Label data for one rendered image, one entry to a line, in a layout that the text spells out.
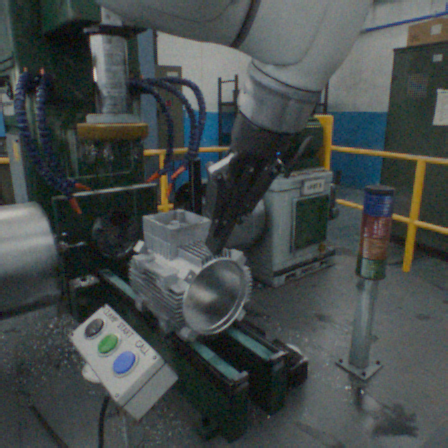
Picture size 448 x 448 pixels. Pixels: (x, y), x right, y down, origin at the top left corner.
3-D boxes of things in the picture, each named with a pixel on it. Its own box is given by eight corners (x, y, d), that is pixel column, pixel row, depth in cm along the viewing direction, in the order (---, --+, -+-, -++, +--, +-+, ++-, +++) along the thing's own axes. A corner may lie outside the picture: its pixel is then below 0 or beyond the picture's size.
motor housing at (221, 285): (130, 315, 86) (124, 235, 80) (199, 291, 97) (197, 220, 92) (177, 357, 71) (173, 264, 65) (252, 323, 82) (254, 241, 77)
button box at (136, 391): (86, 355, 58) (66, 335, 55) (122, 322, 61) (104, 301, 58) (137, 423, 45) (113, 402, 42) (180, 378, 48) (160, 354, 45)
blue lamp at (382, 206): (356, 212, 77) (358, 191, 76) (371, 208, 81) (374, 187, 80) (383, 218, 73) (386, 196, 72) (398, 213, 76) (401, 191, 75)
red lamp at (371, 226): (353, 233, 79) (356, 212, 77) (369, 228, 82) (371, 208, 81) (380, 240, 74) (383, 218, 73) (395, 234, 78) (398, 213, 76)
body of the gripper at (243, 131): (274, 103, 51) (250, 159, 57) (225, 101, 46) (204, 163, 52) (310, 133, 47) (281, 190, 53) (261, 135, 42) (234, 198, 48)
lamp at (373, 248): (351, 253, 80) (353, 233, 79) (367, 247, 83) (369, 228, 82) (378, 262, 75) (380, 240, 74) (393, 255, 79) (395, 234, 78)
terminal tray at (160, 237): (143, 247, 84) (141, 216, 82) (183, 238, 90) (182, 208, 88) (171, 264, 75) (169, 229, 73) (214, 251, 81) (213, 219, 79)
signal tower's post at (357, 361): (334, 363, 88) (351, 186, 76) (353, 350, 93) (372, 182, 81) (364, 381, 82) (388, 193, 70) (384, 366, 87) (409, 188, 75)
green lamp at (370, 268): (349, 273, 81) (351, 253, 80) (365, 266, 85) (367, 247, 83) (375, 282, 77) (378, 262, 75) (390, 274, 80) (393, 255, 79)
